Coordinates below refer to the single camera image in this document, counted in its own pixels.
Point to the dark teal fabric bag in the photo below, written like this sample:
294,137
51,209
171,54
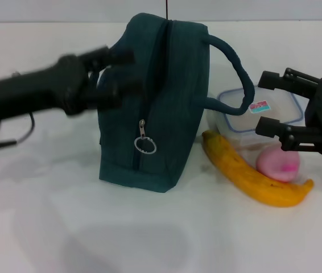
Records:
172,85

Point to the yellow banana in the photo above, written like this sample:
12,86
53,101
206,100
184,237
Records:
235,167

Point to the clear plastic food container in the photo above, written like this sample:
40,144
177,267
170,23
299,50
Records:
277,99

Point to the pink peach toy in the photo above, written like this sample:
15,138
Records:
272,166

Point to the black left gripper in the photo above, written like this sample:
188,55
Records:
36,88

